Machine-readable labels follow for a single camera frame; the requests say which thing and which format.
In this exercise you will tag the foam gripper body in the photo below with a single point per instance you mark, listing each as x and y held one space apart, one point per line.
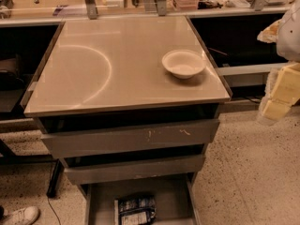
290 39

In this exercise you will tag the blue chip bag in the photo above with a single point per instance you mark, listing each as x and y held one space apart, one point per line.
135 210

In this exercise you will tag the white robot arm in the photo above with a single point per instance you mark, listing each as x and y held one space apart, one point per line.
286 34

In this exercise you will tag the middle grey drawer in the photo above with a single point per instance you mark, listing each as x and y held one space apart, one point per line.
134 169

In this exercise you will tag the bottom open grey drawer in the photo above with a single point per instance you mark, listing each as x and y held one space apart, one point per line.
166 200

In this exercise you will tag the grey drawer cabinet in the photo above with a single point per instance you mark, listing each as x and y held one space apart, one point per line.
108 73

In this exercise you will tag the top grey drawer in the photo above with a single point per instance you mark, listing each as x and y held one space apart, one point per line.
134 138

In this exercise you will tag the white paper bowl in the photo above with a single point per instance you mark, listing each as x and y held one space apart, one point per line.
183 64

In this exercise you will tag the black table leg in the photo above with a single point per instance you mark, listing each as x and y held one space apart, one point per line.
55 178

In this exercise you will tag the white sneaker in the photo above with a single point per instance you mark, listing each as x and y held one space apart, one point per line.
23 216

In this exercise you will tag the middle metal bracket post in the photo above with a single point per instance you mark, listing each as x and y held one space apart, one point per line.
161 7

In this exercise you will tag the left metal bracket post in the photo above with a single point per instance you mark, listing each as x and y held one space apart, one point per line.
91 8

